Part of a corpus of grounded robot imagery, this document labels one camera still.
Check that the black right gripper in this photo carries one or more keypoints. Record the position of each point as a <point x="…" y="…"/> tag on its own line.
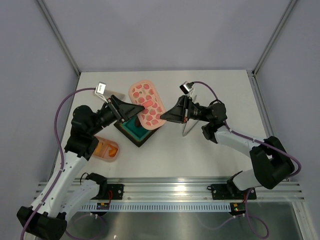
<point x="181" y="112"/>

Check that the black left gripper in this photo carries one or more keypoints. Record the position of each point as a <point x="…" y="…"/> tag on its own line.
<point x="125" y="110"/>

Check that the metal food tongs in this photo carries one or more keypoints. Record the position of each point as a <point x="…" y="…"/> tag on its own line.
<point x="190" y="124"/>

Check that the pink lunch box lid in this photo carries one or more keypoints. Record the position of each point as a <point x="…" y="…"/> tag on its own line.
<point x="144" y="93"/>

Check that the orange fried shrimp piece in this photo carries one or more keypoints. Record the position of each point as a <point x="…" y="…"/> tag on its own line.
<point x="112" y="151"/>

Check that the pink lunch box base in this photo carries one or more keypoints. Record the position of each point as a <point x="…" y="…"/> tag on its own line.
<point x="104" y="156"/>

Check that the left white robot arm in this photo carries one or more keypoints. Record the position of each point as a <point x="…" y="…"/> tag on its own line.
<point x="48" y="216"/>

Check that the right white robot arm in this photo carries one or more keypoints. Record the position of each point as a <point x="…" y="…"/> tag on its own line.
<point x="271" y="164"/>

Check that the brown meat patty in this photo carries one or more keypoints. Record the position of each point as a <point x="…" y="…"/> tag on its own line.
<point x="137" y="122"/>

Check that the beige cutlery case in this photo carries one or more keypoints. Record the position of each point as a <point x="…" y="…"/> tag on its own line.
<point x="107" y="94"/>

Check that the black teal square plate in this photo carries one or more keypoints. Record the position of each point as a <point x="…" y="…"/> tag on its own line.
<point x="137" y="135"/>

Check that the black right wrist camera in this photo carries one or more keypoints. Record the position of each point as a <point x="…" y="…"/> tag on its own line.
<point x="187" y="87"/>

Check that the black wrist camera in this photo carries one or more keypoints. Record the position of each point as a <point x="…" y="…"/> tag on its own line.
<point x="187" y="87"/>
<point x="100" y="91"/>

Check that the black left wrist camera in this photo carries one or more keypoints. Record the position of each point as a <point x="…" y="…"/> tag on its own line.
<point x="100" y="91"/>

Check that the aluminium mounting rail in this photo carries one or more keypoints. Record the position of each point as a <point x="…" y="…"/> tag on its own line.
<point x="194" y="189"/>

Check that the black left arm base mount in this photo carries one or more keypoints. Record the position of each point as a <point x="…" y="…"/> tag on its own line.
<point x="110" y="190"/>

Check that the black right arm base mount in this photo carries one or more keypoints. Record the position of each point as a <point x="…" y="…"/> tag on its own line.
<point x="223" y="191"/>

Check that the white slotted cable duct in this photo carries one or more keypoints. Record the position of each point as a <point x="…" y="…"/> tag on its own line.
<point x="157" y="207"/>

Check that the left aluminium frame post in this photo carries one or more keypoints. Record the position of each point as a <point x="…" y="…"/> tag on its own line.
<point x="49" y="18"/>

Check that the aluminium frame post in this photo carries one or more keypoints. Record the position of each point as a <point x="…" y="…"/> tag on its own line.
<point x="49" y="18"/>
<point x="275" y="35"/>

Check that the right aluminium frame post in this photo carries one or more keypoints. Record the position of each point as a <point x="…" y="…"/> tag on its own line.
<point x="275" y="35"/>

